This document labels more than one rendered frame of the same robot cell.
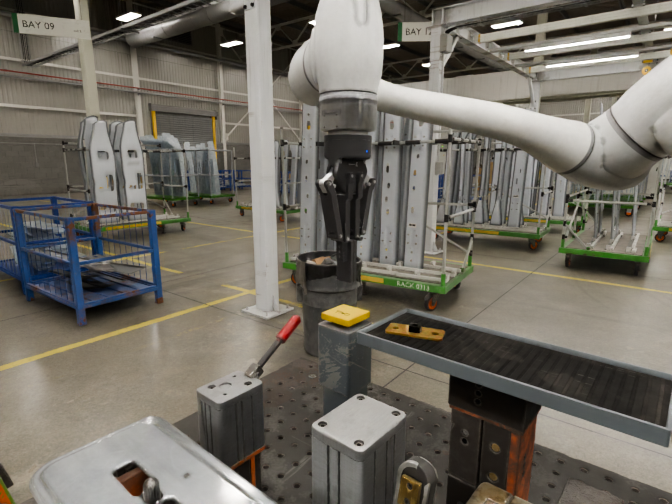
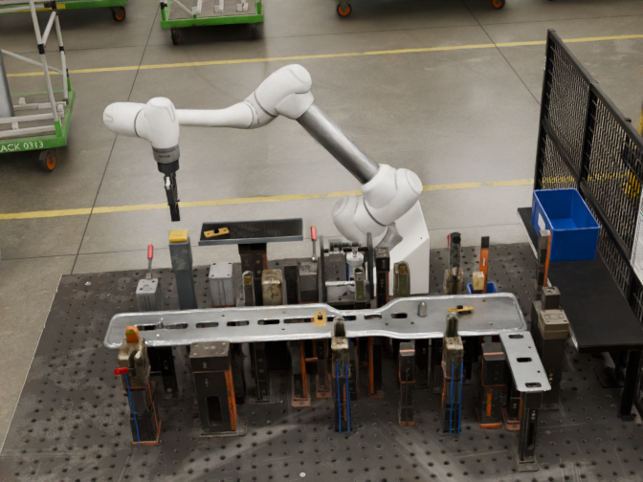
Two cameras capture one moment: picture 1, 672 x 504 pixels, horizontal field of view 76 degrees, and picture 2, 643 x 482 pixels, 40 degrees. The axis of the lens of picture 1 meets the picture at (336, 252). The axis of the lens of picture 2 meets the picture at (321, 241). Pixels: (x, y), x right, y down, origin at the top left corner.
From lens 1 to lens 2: 2.57 m
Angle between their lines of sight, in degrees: 41
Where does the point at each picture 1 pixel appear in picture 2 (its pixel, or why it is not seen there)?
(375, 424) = (227, 269)
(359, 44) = (174, 129)
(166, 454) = (144, 318)
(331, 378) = (180, 265)
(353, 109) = (174, 153)
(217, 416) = (154, 297)
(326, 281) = not seen: outside the picture
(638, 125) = (269, 107)
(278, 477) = not seen: hidden behind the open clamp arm
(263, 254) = not seen: outside the picture
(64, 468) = (116, 338)
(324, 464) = (216, 287)
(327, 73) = (162, 142)
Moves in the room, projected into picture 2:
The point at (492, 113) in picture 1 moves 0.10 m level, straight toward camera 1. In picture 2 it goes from (211, 119) to (220, 128)
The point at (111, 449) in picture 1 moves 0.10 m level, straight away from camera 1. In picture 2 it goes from (121, 327) to (95, 323)
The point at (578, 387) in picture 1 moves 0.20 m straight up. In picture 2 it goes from (278, 232) to (275, 182)
